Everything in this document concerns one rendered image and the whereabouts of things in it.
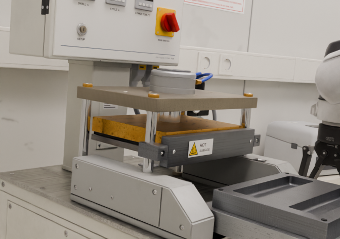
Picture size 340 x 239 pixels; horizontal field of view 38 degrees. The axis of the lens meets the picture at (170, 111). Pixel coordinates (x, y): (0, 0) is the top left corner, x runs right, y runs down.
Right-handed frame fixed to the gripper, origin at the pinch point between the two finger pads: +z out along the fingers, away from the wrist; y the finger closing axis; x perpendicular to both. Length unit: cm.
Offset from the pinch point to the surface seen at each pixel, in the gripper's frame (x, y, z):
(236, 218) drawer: -52, 8, -12
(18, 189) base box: -57, -34, -7
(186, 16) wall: 21, -61, -45
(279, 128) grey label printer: 58, -43, -9
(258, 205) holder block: -51, 11, -15
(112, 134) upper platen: -51, -17, -19
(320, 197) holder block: -40.0, 14.1, -14.5
